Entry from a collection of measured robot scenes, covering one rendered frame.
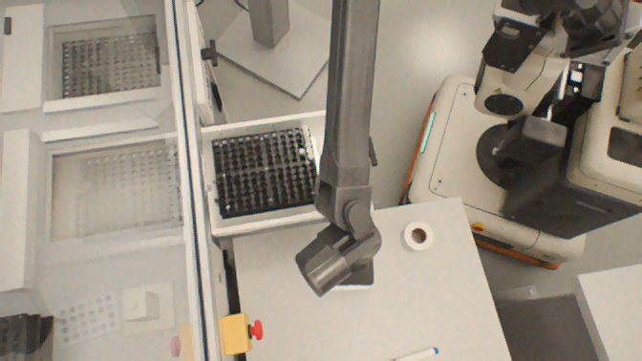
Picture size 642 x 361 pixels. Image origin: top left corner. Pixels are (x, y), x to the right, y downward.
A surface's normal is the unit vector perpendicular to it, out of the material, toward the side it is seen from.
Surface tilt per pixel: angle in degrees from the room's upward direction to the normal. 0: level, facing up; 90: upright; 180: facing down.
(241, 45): 5
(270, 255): 0
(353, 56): 40
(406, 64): 0
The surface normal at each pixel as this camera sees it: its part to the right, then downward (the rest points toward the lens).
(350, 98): 0.40, 0.23
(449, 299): 0.04, -0.34
